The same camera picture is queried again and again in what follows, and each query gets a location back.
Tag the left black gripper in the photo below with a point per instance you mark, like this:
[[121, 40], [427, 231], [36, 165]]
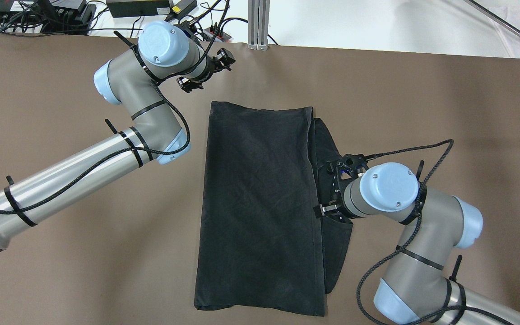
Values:
[[207, 71]]

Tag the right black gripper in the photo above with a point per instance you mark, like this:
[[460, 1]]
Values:
[[327, 209]]

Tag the black graphic t-shirt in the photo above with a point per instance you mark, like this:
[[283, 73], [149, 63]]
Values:
[[263, 242]]

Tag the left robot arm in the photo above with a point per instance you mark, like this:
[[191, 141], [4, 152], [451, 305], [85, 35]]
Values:
[[159, 133]]

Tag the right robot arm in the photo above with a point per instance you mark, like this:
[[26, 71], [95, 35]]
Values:
[[413, 287]]

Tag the orange power strip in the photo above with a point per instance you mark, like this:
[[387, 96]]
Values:
[[210, 34]]

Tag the black power adapter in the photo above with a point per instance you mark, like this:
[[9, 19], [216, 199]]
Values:
[[137, 8]]

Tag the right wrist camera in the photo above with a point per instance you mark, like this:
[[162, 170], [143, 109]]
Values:
[[349, 166]]

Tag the aluminium frame post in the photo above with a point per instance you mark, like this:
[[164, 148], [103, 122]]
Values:
[[258, 24]]

